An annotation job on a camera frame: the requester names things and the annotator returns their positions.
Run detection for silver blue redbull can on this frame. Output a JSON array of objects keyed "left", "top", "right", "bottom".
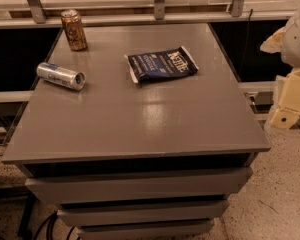
[{"left": 36, "top": 62, "right": 85, "bottom": 90}]

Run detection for brown upright drink can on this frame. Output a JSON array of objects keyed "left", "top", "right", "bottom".
[{"left": 61, "top": 9, "right": 87, "bottom": 51}]

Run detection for black floor cables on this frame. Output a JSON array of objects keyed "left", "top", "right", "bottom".
[{"left": 0, "top": 210, "right": 79, "bottom": 240}]

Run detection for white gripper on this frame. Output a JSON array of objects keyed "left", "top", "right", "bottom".
[{"left": 260, "top": 7, "right": 300, "bottom": 129}]

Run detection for dark blue chip bag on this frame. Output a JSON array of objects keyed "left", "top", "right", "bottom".
[{"left": 125, "top": 46, "right": 199, "bottom": 84}]

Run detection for metal window frame rail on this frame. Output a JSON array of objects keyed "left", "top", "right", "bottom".
[{"left": 0, "top": 0, "right": 300, "bottom": 29}]

